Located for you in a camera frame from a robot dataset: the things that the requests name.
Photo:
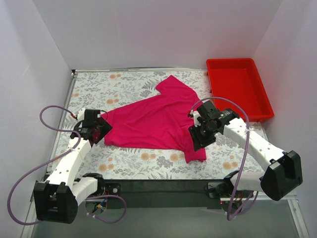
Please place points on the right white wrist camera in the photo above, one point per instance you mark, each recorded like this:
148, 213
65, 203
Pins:
194, 115

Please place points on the magenta t shirt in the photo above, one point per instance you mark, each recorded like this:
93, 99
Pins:
159, 122

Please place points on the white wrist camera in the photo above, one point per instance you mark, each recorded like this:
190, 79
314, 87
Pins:
80, 115
194, 115

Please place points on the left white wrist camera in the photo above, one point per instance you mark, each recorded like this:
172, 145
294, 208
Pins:
80, 115

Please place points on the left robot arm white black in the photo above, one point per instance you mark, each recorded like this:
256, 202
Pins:
58, 197

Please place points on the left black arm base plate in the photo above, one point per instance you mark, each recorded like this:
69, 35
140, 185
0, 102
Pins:
111, 189

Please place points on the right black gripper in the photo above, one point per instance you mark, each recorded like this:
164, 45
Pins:
201, 139

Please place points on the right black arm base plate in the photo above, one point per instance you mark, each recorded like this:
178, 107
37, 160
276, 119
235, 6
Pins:
218, 189

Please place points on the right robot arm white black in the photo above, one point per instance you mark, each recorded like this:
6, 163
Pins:
281, 170

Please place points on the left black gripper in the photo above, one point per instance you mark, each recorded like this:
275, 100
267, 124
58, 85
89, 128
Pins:
103, 130

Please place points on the red plastic bin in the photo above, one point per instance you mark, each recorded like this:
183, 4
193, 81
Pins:
239, 81

